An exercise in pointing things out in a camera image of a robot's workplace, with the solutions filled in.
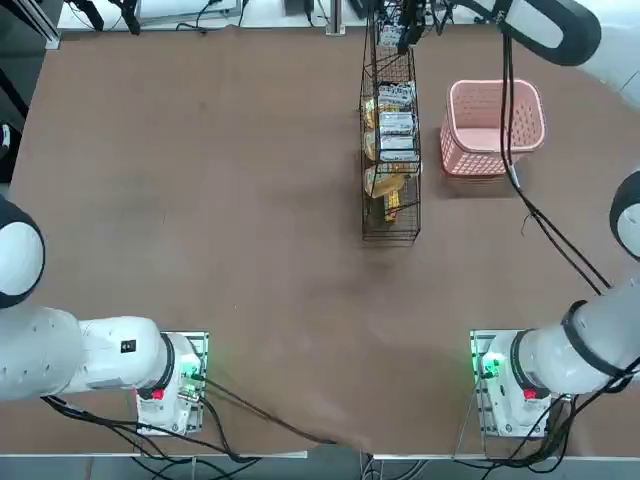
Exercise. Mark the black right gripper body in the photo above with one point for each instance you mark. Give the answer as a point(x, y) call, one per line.
point(414, 11)

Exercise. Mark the blue white snack packet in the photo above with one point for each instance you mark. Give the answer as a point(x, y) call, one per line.
point(389, 35)

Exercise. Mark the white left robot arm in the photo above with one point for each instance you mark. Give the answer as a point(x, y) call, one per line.
point(100, 360)

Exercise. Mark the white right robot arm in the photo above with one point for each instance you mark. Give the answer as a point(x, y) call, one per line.
point(550, 370)

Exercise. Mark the white packet dark print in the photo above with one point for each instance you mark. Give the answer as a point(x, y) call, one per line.
point(395, 95)

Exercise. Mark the white printed snack packet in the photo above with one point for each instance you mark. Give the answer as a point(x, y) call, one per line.
point(397, 149)
point(397, 124)

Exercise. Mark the pink plastic basket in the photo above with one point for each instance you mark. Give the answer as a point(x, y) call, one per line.
point(470, 162)

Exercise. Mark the black power adapter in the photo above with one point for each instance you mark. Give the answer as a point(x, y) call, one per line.
point(299, 6)

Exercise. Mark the yellow red snack box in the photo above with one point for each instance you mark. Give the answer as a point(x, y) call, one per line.
point(392, 207)

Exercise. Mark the aluminium camera post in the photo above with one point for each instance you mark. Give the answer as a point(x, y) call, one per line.
point(336, 17)

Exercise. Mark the aluminium frame rail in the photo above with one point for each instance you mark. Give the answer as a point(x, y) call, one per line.
point(50, 30)

